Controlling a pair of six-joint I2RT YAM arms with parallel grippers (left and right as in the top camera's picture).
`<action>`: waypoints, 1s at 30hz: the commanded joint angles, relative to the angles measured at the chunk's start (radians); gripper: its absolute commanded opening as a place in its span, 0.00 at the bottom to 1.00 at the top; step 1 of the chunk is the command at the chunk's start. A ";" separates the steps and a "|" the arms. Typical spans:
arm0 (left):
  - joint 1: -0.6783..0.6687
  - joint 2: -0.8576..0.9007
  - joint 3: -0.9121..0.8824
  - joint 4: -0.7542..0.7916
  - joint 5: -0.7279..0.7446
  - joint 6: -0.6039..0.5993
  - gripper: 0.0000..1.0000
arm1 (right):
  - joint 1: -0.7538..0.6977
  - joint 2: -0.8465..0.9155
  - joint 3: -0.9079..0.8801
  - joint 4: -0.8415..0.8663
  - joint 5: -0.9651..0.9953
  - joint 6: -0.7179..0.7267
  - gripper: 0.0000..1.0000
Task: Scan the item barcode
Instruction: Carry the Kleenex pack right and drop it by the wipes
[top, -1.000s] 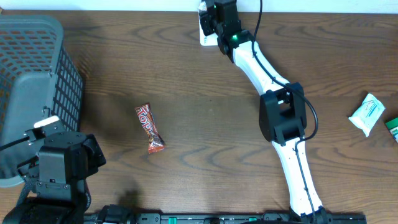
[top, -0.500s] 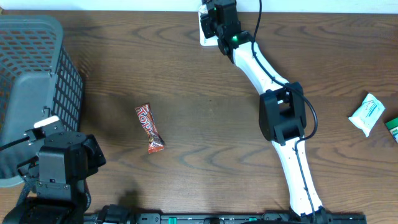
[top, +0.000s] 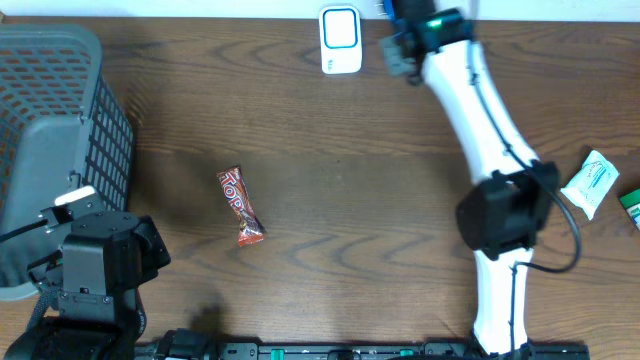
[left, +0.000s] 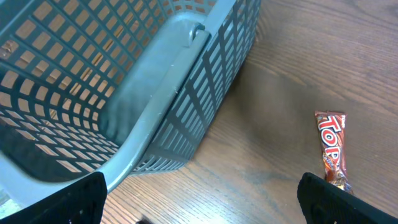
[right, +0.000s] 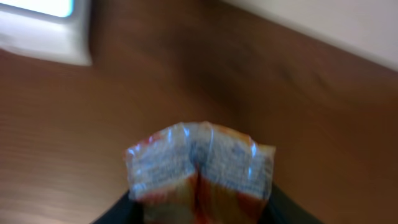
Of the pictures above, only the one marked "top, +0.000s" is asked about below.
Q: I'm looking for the red chocolate bar wrapper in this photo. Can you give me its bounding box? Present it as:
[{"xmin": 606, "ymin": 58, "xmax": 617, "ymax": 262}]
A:
[{"xmin": 216, "ymin": 166, "xmax": 266, "ymax": 247}]

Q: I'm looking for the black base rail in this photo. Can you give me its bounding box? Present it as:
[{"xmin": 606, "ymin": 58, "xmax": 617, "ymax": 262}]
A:
[{"xmin": 134, "ymin": 329, "xmax": 591, "ymax": 360}]

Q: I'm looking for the grey plastic basket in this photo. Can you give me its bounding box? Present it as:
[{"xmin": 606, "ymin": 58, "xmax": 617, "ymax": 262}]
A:
[{"xmin": 0, "ymin": 23, "xmax": 135, "ymax": 302}]

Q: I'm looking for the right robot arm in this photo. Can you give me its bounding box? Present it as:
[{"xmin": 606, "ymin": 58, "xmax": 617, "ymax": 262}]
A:
[{"xmin": 381, "ymin": 0, "xmax": 558, "ymax": 358}]

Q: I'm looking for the green lid jar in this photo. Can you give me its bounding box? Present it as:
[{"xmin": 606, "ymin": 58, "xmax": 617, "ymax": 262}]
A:
[{"xmin": 620, "ymin": 189, "xmax": 640, "ymax": 229}]

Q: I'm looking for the white barcode scanner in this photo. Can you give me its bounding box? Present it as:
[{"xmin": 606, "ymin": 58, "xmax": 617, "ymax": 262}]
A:
[{"xmin": 318, "ymin": 5, "xmax": 363, "ymax": 75}]

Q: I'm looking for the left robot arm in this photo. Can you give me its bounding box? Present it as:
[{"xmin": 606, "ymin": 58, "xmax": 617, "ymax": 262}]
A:
[{"xmin": 5, "ymin": 204, "xmax": 171, "ymax": 360}]

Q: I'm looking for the green tissue wipes pack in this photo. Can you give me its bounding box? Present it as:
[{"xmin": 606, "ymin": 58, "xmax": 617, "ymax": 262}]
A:
[{"xmin": 560, "ymin": 150, "xmax": 619, "ymax": 221}]

